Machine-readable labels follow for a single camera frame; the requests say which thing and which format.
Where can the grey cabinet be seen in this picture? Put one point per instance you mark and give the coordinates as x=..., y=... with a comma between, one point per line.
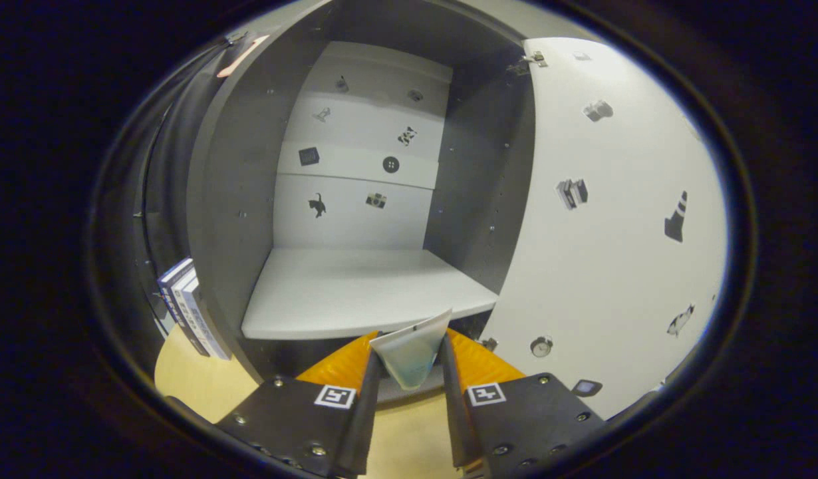
x=229, y=199

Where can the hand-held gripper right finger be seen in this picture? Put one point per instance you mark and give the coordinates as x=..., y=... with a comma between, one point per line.
x=455, y=412

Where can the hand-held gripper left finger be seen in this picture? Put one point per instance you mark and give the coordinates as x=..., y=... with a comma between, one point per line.
x=366, y=412

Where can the white cabinet door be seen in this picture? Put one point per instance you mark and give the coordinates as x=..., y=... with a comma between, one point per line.
x=615, y=266

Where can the black backdrop cloth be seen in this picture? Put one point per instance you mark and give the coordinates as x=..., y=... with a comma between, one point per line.
x=166, y=186

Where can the metal door hinge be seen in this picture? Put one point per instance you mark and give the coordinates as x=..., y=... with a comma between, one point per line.
x=489, y=343
x=532, y=61

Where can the white cabinet shelf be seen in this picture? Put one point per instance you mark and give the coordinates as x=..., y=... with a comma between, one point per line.
x=356, y=293

